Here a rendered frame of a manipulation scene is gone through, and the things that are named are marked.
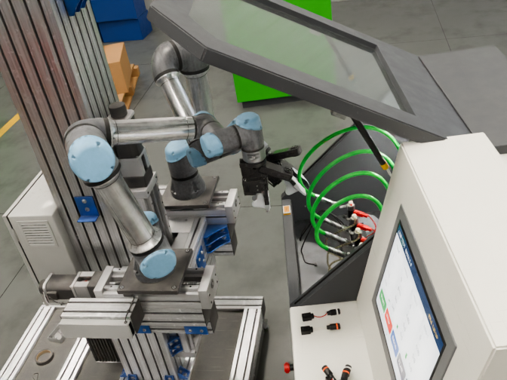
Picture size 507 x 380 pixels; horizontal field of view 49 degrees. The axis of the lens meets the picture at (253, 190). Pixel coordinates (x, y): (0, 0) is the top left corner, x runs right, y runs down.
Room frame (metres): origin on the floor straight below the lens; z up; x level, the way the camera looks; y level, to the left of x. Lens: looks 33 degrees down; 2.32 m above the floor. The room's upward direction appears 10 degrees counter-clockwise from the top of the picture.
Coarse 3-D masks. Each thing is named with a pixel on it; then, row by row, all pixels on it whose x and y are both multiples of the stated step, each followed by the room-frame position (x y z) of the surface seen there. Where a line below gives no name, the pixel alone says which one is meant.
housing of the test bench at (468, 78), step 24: (480, 48) 1.93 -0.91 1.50; (432, 72) 1.79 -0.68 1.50; (456, 72) 1.76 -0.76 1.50; (480, 72) 1.72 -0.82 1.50; (504, 72) 1.69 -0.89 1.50; (456, 96) 1.58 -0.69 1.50; (480, 96) 1.56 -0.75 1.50; (504, 96) 1.53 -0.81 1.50; (480, 120) 1.41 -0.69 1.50; (504, 120) 1.39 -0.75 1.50; (504, 144) 1.26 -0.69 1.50
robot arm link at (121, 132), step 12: (84, 120) 1.50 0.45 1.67; (96, 120) 1.52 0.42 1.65; (108, 120) 1.53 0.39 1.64; (120, 120) 1.56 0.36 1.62; (132, 120) 1.57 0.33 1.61; (144, 120) 1.57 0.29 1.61; (156, 120) 1.58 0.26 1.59; (168, 120) 1.59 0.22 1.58; (180, 120) 1.60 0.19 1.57; (192, 120) 1.61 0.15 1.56; (204, 120) 1.61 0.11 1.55; (216, 120) 1.62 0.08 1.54; (108, 132) 1.50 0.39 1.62; (120, 132) 1.52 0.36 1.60; (132, 132) 1.53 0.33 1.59; (144, 132) 1.54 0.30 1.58; (156, 132) 1.55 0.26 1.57; (168, 132) 1.56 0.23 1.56; (180, 132) 1.57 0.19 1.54; (192, 132) 1.58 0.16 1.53; (120, 144) 1.53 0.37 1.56
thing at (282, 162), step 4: (268, 148) 1.71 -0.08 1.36; (268, 156) 1.70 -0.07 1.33; (268, 160) 1.69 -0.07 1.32; (276, 160) 1.69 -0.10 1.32; (280, 160) 1.69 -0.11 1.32; (284, 160) 1.72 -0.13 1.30; (280, 164) 1.67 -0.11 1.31; (284, 164) 1.68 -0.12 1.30; (288, 164) 1.70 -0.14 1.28; (268, 176) 1.67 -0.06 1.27; (272, 176) 1.67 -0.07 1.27; (272, 180) 1.67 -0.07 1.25; (276, 180) 1.66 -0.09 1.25; (280, 180) 1.65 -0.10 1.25; (276, 184) 1.65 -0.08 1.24
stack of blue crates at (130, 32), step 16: (96, 0) 7.80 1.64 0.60; (112, 0) 7.74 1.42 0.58; (128, 0) 7.69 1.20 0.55; (96, 16) 7.82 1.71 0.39; (112, 16) 7.76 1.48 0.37; (128, 16) 7.71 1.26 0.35; (144, 16) 7.93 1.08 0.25; (112, 32) 7.82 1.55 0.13; (128, 32) 7.76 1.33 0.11; (144, 32) 7.80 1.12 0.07
